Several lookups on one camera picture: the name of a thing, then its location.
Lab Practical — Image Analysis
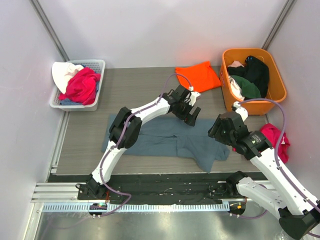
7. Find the orange t shirt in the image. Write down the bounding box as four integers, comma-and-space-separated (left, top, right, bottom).
175, 61, 221, 93

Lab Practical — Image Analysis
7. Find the grey-blue t shirt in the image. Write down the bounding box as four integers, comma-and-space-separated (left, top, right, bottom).
100, 114, 231, 175

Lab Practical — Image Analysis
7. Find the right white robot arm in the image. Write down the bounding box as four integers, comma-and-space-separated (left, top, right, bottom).
208, 111, 320, 240

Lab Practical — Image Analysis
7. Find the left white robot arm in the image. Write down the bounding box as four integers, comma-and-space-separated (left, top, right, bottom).
75, 85, 202, 200

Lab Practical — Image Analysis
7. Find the dark green garment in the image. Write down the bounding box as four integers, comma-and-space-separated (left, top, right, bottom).
233, 75, 262, 100

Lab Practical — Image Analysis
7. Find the pink shirt on table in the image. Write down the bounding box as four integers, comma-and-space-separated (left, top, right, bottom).
232, 122, 291, 165

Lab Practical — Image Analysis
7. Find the orange plastic tub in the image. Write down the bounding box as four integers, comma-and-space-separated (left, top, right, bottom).
219, 48, 287, 111

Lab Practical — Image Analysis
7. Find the black garment in tub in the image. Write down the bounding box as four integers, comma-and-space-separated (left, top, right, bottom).
242, 55, 270, 98

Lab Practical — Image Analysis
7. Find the white garment in tub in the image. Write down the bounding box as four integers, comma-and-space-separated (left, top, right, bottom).
227, 60, 245, 100

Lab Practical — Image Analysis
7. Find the white perforated basket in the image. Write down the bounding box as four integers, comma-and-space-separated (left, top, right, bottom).
49, 59, 106, 112

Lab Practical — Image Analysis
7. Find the pink shirt in basket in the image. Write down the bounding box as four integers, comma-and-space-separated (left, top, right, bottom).
58, 67, 101, 106

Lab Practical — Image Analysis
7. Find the blue cloth in basket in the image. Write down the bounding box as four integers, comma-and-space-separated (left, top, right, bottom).
59, 98, 76, 106

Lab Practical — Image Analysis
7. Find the white cloth in basket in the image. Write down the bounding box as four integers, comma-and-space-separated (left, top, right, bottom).
51, 61, 84, 94

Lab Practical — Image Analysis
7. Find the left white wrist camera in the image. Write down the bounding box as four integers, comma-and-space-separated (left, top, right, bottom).
187, 86, 202, 106

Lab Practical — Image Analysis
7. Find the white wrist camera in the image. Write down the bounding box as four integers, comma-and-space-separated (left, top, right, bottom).
231, 101, 249, 122
187, 86, 202, 106

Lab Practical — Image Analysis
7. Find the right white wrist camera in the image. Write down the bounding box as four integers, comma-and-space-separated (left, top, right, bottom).
231, 101, 249, 122

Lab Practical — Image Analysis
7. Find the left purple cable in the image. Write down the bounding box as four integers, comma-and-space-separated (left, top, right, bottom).
98, 73, 196, 217

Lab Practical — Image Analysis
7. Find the purple cable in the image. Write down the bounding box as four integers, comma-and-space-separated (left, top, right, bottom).
234, 97, 320, 238
98, 73, 196, 217

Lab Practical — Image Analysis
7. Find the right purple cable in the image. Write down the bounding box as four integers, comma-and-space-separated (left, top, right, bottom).
234, 97, 320, 238

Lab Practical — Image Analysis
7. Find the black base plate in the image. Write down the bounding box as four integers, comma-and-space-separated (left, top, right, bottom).
48, 172, 242, 205

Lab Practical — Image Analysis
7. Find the white slotted cable duct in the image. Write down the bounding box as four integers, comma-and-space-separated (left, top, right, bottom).
42, 201, 230, 213

